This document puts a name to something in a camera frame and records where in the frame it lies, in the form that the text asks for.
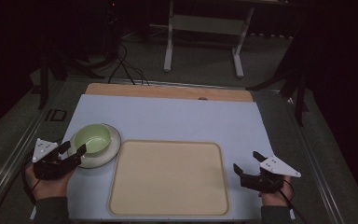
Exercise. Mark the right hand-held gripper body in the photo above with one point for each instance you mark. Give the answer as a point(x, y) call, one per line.
point(270, 174)

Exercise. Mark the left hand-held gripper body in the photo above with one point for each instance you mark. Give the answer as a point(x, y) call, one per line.
point(48, 163)

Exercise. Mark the green bowl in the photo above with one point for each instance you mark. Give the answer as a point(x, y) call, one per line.
point(93, 140)

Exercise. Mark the cream plate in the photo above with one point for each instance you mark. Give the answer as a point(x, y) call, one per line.
point(105, 155)

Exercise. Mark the person's right hand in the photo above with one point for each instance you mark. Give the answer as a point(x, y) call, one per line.
point(276, 196)

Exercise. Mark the person's left hand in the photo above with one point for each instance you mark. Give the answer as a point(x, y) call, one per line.
point(47, 186)

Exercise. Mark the beige tray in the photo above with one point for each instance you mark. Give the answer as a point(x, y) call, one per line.
point(168, 178)

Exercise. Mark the white table mat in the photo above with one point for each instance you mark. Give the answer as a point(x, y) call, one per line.
point(174, 118)

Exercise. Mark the black tripod stand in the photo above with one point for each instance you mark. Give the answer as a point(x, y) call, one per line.
point(62, 59)

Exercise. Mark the white metal stand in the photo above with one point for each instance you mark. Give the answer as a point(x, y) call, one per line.
point(205, 34)

